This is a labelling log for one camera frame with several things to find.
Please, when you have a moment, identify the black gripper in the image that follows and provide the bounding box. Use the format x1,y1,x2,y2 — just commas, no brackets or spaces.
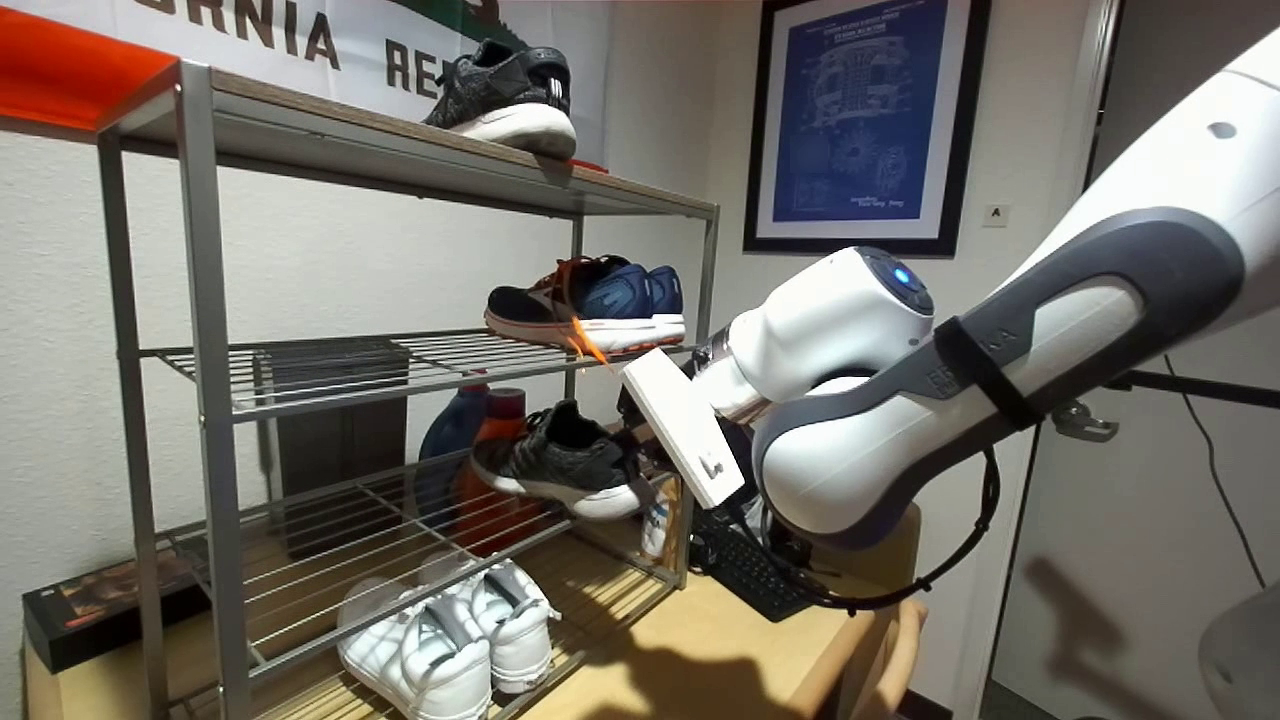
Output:
613,383,773,470

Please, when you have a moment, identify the black sneaker white sole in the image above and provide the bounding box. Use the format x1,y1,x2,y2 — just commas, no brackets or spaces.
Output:
419,36,580,159
468,396,646,524

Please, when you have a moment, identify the grey metal shoe rack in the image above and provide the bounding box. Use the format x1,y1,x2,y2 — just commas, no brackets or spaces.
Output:
91,61,725,720

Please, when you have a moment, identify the blue running sneaker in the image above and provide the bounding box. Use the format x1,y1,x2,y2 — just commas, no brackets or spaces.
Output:
583,256,691,350
479,250,633,366

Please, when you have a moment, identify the blue plastic jug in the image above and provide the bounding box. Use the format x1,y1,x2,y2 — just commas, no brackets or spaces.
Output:
415,379,531,456

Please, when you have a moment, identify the black computer keyboard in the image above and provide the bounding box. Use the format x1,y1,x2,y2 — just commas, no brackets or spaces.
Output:
691,513,833,622

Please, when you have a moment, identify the tan cardboard box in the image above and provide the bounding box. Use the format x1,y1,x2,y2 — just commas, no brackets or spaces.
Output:
583,402,928,630

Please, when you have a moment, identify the grey storage box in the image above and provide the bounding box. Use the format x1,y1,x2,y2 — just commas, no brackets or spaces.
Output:
251,335,411,556

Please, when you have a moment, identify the framed blue poster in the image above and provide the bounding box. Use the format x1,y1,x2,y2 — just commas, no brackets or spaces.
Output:
741,0,997,258

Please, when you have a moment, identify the white door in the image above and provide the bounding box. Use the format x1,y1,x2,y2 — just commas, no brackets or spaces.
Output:
985,0,1280,720

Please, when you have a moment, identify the black flat box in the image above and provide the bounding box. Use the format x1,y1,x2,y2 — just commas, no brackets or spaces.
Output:
16,537,215,675

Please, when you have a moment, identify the California Republic flag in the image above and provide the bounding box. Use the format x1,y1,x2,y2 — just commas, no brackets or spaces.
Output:
0,0,536,144

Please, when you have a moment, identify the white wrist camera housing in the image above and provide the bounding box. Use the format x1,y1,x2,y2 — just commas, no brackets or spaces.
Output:
614,346,751,513

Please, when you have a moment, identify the silver door handle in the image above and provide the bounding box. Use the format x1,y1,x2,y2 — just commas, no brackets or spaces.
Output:
1053,396,1120,447

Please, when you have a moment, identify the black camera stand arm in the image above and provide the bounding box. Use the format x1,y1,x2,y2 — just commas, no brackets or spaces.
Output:
1103,366,1280,412

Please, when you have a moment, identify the thin black camera cable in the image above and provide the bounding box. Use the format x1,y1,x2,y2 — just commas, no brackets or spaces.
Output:
1173,396,1276,596

